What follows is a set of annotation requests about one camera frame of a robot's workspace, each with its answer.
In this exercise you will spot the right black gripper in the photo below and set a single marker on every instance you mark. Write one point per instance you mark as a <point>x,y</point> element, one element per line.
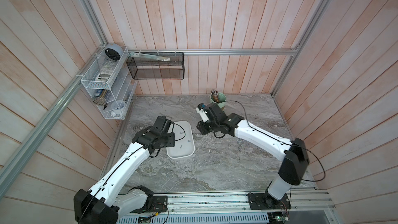
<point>201,126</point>

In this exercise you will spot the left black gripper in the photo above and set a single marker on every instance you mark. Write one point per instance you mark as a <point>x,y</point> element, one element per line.
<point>171,140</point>

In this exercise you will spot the white rectangular storage box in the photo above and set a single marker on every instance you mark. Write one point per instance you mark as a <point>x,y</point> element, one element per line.
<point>184,142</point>

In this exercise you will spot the pile of metal screws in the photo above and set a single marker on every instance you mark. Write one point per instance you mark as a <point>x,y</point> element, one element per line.
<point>241,144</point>

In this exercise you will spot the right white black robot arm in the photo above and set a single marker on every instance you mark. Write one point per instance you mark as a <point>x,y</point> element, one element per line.
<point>292,154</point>

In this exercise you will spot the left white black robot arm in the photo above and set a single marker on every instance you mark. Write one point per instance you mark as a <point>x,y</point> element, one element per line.
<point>102,203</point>

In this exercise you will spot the green pen holder cup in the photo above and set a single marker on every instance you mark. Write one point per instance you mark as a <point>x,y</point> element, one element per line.
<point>223,99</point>

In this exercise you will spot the pens in green cup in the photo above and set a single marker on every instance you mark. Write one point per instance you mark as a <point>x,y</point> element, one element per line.
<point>215,96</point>

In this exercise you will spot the flat packaged item on basket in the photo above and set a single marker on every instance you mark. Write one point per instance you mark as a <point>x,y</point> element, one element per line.
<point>148,56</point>

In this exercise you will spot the round grey alarm clock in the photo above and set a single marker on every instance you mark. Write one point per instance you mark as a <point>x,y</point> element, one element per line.
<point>114,52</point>

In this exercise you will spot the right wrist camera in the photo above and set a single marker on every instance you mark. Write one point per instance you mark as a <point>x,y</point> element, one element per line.
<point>200,110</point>

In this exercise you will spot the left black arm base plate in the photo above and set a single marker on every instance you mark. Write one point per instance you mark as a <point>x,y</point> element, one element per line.
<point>155,204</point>

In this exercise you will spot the black wire mesh basket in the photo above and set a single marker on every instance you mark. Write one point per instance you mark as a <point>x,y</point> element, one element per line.
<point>147,69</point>

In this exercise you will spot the white wire wall shelf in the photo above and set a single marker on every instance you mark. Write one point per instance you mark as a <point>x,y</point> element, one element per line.
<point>107,80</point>

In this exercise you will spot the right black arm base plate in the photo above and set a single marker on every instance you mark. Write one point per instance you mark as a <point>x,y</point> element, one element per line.
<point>266,202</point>

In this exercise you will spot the horizontal aluminium wall rail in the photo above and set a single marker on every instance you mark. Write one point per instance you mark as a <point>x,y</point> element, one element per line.
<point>224,52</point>

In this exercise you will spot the aluminium front frame rails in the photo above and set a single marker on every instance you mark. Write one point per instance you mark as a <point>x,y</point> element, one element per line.
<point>308,206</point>

